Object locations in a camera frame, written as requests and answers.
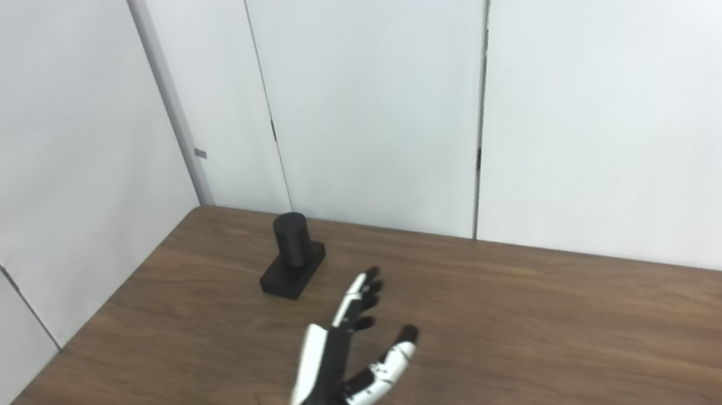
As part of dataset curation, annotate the black peg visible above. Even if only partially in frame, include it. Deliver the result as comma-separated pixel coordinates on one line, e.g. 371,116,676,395
252,209,331,304

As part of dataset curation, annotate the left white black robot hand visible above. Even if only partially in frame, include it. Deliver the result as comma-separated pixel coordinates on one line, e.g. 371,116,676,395
273,263,427,405

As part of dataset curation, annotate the grey vertical corner post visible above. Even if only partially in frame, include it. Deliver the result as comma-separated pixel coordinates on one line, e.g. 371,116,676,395
123,0,213,214

